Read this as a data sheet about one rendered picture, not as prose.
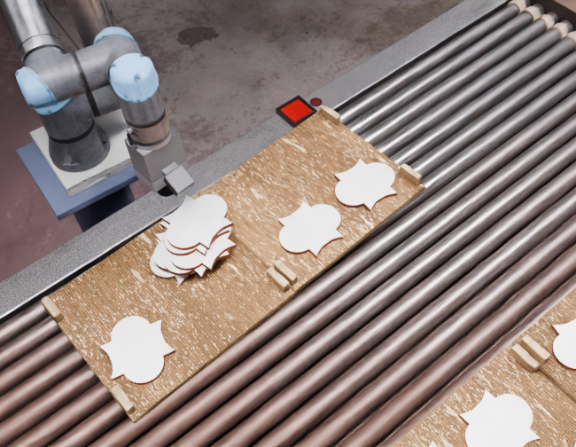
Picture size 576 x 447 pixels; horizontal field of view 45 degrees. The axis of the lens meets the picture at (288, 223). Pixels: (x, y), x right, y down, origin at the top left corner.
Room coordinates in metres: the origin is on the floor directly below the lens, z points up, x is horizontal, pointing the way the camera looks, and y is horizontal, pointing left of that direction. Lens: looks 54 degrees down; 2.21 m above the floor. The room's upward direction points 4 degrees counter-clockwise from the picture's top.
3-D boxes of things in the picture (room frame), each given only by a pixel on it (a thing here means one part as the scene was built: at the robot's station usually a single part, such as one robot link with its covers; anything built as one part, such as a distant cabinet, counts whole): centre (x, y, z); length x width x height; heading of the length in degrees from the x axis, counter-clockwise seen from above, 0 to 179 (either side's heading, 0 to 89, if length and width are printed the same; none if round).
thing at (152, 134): (0.91, 0.24, 1.29); 0.08 x 0.08 x 0.05
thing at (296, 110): (1.28, -0.04, 0.92); 0.06 x 0.06 x 0.01; 35
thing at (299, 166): (1.01, -0.06, 0.93); 0.41 x 0.35 x 0.02; 128
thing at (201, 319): (0.76, 0.27, 0.93); 0.41 x 0.35 x 0.02; 128
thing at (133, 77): (0.92, 0.24, 1.37); 0.09 x 0.08 x 0.11; 22
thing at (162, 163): (0.89, 0.23, 1.22); 0.12 x 0.09 x 0.16; 40
